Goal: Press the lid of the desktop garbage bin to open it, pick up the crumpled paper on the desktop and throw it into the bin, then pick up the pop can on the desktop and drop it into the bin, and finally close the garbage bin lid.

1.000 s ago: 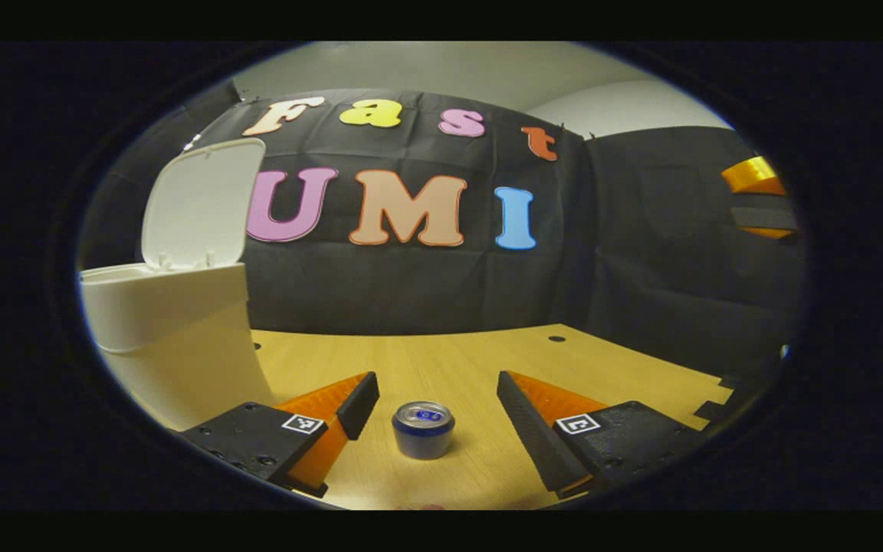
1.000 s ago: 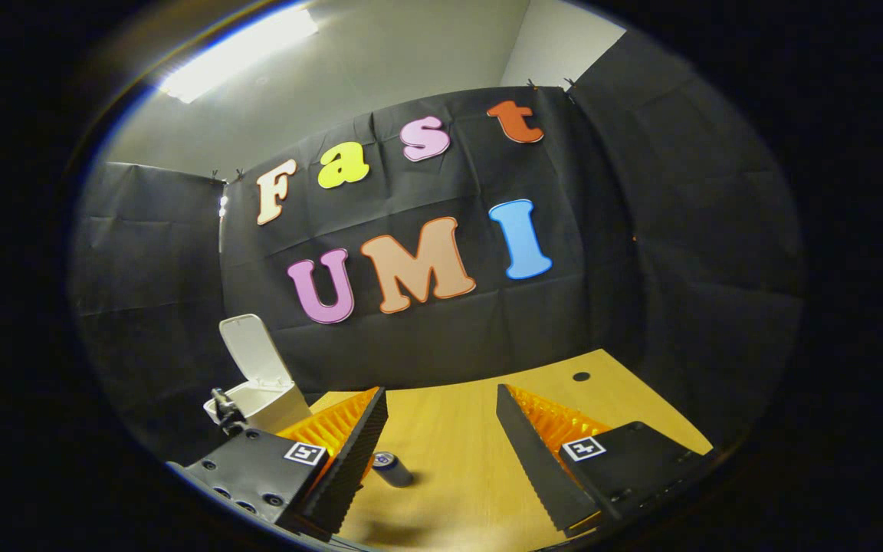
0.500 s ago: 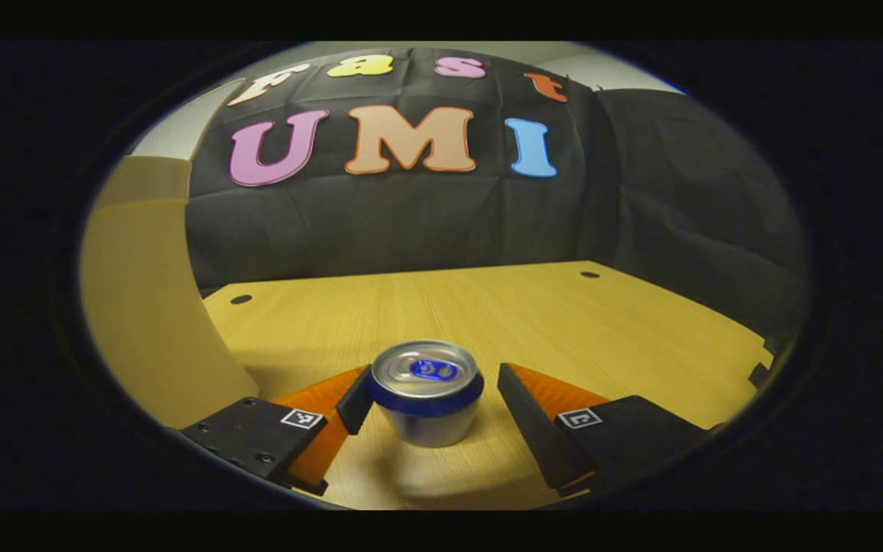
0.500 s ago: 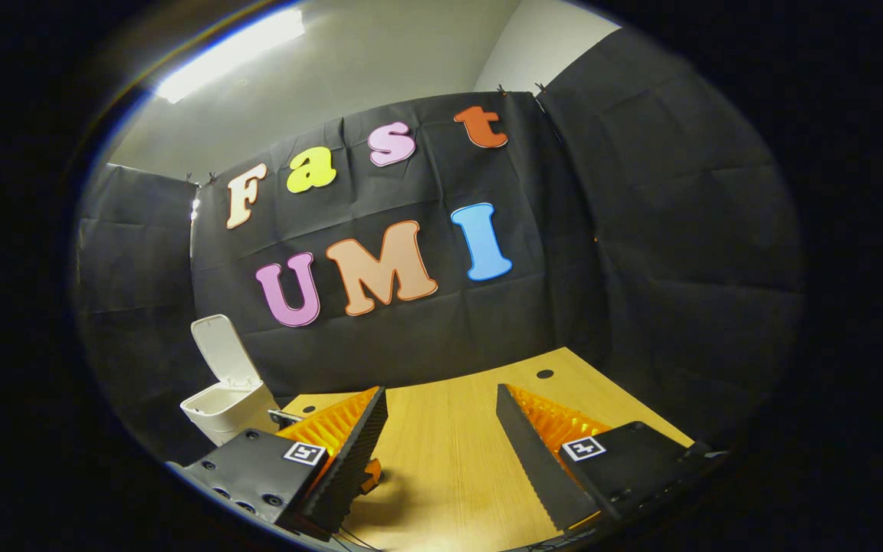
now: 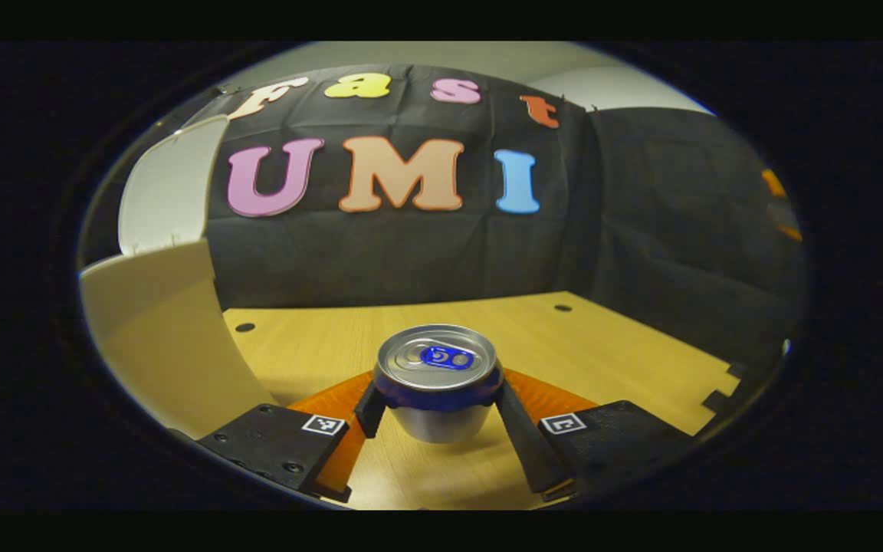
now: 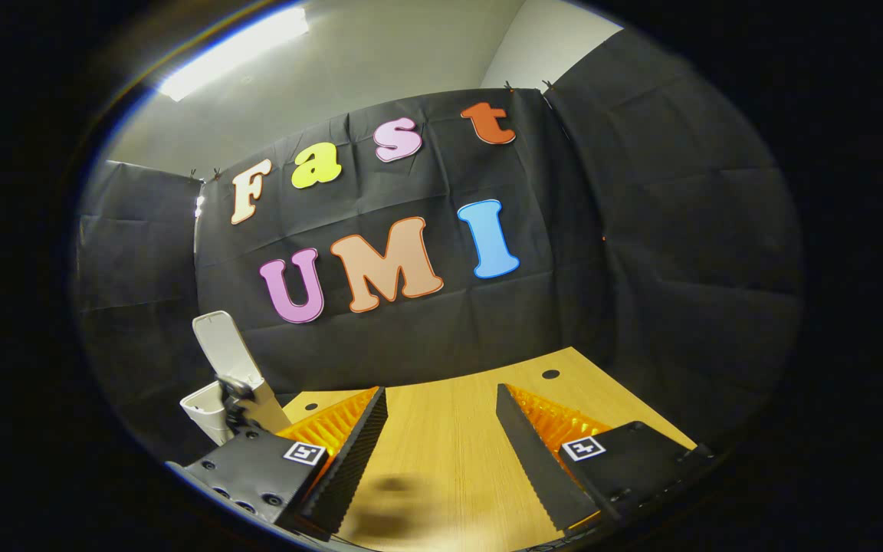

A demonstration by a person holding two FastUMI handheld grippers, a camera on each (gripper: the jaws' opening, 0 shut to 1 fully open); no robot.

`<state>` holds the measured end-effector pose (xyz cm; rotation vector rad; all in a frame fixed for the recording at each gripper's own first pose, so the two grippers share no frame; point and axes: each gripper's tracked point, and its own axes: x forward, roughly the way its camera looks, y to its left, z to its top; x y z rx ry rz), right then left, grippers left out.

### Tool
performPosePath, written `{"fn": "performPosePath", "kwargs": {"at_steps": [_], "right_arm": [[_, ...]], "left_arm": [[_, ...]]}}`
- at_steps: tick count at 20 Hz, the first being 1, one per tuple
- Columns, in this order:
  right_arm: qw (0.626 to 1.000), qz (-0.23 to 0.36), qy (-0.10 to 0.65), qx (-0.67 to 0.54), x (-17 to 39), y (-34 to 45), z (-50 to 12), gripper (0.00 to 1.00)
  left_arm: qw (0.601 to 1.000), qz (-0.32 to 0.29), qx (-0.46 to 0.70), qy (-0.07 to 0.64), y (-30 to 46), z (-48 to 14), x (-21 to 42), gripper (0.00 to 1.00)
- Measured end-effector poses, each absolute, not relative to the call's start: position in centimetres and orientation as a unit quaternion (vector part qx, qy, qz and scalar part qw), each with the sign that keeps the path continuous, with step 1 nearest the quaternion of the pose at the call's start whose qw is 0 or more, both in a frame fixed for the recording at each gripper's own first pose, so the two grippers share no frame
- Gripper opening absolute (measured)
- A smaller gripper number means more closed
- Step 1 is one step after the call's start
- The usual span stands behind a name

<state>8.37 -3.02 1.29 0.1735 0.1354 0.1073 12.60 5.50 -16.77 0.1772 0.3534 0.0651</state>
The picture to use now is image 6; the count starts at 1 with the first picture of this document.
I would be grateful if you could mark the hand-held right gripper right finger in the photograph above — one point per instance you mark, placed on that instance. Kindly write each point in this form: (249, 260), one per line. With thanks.
(533, 460)

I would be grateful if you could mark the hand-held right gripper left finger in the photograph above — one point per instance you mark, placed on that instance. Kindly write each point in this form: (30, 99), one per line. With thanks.
(349, 460)

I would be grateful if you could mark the white desktop garbage bin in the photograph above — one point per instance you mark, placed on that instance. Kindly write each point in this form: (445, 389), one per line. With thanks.
(227, 349)

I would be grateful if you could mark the wooden desktop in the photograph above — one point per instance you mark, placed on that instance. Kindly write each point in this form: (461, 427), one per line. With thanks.
(449, 460)

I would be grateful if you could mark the black backdrop cloth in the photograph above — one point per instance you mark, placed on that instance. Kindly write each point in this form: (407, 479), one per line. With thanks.
(441, 337)

